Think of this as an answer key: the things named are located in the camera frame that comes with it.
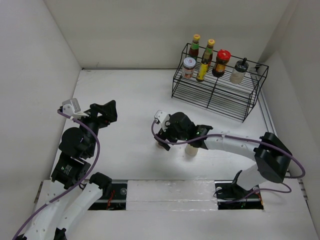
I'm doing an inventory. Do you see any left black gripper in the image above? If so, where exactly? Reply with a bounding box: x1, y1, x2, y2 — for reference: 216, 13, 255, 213
75, 99, 117, 156

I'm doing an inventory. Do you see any pink cap spice shaker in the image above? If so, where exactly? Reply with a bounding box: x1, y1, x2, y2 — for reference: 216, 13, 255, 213
155, 142, 163, 148

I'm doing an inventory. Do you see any white lid glass jar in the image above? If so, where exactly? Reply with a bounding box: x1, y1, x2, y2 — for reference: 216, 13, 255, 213
181, 57, 196, 79

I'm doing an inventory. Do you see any small yellow brown bottle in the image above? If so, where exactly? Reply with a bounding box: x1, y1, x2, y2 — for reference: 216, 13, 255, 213
196, 58, 211, 82

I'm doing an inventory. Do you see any red green sauce bottle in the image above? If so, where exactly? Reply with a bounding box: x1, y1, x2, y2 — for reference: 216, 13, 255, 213
202, 38, 215, 67

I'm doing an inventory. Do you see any green label sauce bottle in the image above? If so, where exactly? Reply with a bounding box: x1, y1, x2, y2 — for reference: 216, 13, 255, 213
188, 34, 201, 60

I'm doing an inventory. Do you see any black cap spice shaker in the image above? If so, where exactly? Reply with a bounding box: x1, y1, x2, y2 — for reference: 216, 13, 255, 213
229, 57, 249, 84

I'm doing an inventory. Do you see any red lid dark jar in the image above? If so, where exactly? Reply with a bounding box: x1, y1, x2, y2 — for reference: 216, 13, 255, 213
212, 49, 231, 78

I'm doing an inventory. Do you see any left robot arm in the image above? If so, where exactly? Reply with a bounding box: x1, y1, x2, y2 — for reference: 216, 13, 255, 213
13, 98, 118, 240

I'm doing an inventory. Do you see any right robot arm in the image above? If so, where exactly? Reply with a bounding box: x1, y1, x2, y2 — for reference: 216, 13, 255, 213
153, 110, 291, 202

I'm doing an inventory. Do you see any yellow cap spice shaker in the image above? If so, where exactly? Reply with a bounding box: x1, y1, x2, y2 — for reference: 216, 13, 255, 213
185, 144, 198, 157

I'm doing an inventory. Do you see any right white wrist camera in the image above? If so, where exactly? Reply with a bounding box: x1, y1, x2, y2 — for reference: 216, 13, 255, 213
154, 110, 171, 132

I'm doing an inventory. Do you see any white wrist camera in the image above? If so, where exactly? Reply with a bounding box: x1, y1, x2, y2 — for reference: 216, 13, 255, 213
60, 98, 82, 119
154, 110, 171, 132

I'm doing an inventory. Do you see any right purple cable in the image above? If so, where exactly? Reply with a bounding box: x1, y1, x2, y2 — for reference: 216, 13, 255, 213
151, 119, 306, 204

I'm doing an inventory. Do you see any purple cable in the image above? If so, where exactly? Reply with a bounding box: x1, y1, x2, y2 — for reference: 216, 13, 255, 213
151, 119, 306, 204
12, 111, 102, 240

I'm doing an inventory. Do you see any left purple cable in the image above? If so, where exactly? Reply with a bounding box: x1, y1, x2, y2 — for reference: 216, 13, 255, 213
12, 111, 102, 240

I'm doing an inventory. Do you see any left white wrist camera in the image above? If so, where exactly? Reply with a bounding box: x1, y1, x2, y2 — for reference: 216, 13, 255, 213
60, 98, 82, 119

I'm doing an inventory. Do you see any black wire rack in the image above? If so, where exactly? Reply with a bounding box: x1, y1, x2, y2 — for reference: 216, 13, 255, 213
171, 43, 269, 122

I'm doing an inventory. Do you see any black mounting rail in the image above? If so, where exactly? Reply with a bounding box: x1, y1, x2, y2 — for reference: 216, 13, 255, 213
89, 180, 264, 212

